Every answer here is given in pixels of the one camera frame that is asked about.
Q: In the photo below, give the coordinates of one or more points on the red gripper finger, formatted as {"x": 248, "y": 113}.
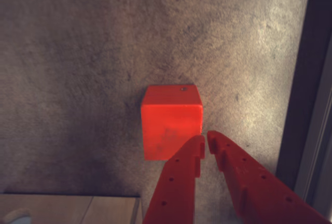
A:
{"x": 176, "y": 190}
{"x": 249, "y": 187}

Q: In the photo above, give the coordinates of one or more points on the red cube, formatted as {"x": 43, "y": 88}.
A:
{"x": 166, "y": 120}

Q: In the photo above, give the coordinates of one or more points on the wooden shape sorter box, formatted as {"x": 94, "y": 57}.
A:
{"x": 77, "y": 208}

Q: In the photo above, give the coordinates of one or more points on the aluminium profile rail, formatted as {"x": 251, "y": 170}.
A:
{"x": 319, "y": 130}

